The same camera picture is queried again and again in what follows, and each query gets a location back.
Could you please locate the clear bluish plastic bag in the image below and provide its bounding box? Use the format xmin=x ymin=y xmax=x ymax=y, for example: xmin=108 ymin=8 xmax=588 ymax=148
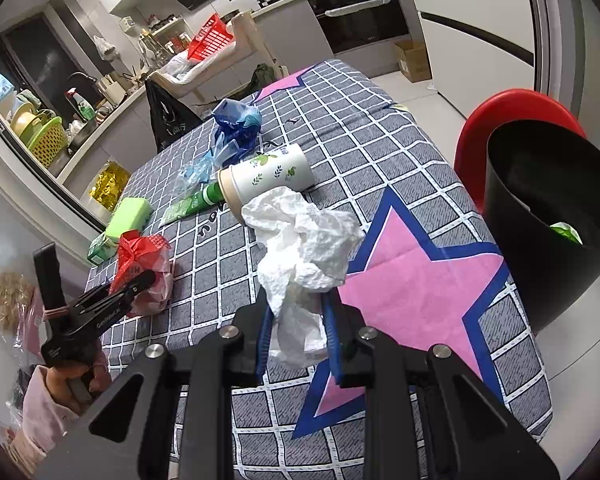
xmin=172 ymin=152 xmax=221 ymax=196

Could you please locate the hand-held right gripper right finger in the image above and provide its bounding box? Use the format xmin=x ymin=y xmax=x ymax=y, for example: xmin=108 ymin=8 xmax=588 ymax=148
xmin=321 ymin=290 xmax=561 ymax=480

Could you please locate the blue plastic bag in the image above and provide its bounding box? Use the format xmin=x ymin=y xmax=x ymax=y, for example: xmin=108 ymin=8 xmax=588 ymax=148
xmin=211 ymin=98 xmax=262 ymax=166

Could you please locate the white wrapper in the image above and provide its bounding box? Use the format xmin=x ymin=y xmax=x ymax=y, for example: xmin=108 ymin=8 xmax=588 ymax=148
xmin=241 ymin=186 xmax=366 ymax=370

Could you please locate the white refrigerator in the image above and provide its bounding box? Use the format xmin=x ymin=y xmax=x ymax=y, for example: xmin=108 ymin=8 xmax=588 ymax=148
xmin=402 ymin=0 xmax=546 ymax=111

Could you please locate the red plastic basket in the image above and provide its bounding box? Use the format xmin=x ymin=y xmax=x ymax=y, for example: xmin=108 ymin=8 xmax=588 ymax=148
xmin=186 ymin=12 xmax=236 ymax=61

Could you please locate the yellow-green plastic basket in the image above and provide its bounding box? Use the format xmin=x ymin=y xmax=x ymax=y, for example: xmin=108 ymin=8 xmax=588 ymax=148
xmin=27 ymin=116 xmax=76 ymax=171

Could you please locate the white hanging plastic bag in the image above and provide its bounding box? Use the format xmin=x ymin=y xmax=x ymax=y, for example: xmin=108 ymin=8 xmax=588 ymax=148
xmin=92 ymin=35 xmax=116 ymax=61

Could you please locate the green dotted packet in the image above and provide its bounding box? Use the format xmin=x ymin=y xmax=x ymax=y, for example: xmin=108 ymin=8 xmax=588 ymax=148
xmin=160 ymin=182 xmax=226 ymax=226

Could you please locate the red stool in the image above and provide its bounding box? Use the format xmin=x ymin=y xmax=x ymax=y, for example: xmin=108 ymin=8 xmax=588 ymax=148
xmin=454 ymin=88 xmax=588 ymax=211

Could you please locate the yellow-green plastic basin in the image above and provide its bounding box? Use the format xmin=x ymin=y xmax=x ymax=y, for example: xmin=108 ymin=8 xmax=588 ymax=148
xmin=10 ymin=102 xmax=46 ymax=136

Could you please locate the beige high chair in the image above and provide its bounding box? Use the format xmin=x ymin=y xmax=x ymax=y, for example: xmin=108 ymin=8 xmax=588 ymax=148
xmin=147 ymin=10 xmax=271 ymax=103

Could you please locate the gold foil bag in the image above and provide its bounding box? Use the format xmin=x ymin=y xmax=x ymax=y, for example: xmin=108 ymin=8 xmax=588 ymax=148
xmin=81 ymin=160 xmax=131 ymax=212

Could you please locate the black kitchen faucet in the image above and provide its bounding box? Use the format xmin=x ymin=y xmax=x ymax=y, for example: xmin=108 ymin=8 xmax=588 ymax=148
xmin=67 ymin=72 xmax=101 ymax=106

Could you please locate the clear bag with tan contents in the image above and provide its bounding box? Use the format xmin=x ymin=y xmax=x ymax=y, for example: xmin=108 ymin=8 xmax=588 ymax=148
xmin=0 ymin=270 xmax=36 ymax=333

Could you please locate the white knife block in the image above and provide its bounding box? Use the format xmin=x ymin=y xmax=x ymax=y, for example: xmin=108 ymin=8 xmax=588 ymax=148
xmin=102 ymin=72 xmax=126 ymax=103

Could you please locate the green sponge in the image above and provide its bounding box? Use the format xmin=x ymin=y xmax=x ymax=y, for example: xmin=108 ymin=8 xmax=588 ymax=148
xmin=105 ymin=197 xmax=152 ymax=238

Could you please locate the green spray bottle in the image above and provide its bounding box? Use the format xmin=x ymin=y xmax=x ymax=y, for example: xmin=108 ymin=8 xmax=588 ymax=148
xmin=65 ymin=87 xmax=98 ymax=123

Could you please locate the person's left forearm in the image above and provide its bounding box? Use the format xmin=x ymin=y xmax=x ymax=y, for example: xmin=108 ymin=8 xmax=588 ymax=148
xmin=20 ymin=364 xmax=88 ymax=466

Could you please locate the white spice rack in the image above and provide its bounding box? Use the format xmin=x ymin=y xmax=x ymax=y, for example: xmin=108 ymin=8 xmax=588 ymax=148
xmin=140 ymin=15 xmax=191 ymax=61

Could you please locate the black bin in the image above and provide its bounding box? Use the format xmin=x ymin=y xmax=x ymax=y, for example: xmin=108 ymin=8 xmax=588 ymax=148
xmin=481 ymin=119 xmax=600 ymax=333

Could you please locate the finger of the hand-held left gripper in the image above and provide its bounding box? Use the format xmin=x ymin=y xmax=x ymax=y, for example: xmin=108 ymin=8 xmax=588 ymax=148
xmin=107 ymin=269 xmax=157 ymax=302

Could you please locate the black built-in oven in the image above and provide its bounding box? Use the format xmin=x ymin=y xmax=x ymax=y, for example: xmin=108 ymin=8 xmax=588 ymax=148
xmin=307 ymin=0 xmax=398 ymax=55

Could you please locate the black plastic bag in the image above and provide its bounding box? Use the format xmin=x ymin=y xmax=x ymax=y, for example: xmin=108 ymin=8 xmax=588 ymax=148
xmin=144 ymin=77 xmax=203 ymax=152

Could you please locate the red plastic bag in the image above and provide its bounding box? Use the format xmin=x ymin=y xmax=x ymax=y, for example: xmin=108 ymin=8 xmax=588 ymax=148
xmin=111 ymin=230 xmax=175 ymax=317

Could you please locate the green carton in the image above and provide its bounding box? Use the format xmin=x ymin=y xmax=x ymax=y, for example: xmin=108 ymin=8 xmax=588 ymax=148
xmin=87 ymin=234 xmax=121 ymax=267

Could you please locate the grey sliding door frame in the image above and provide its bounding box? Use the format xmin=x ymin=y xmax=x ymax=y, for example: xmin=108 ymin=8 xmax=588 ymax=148
xmin=517 ymin=0 xmax=581 ymax=111

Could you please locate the leaf print paper cup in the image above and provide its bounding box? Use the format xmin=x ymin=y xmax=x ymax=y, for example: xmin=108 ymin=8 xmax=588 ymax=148
xmin=217 ymin=142 xmax=315 ymax=221

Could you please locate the cardboard box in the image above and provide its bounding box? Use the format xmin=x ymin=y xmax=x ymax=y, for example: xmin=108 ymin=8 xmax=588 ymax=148
xmin=394 ymin=40 xmax=433 ymax=83

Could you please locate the steel basin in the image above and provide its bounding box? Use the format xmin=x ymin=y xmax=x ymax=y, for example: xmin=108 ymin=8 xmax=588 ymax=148
xmin=67 ymin=117 xmax=101 ymax=153

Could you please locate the dark green bag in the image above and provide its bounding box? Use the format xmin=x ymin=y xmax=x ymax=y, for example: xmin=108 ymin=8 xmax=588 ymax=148
xmin=247 ymin=62 xmax=288 ymax=91

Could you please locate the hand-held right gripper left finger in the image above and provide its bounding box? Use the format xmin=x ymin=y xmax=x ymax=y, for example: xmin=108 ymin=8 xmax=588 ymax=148
xmin=32 ymin=287 xmax=276 ymax=480

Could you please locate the person's left hand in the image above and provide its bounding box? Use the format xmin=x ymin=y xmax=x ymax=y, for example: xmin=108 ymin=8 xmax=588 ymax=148
xmin=45 ymin=350 xmax=110 ymax=406

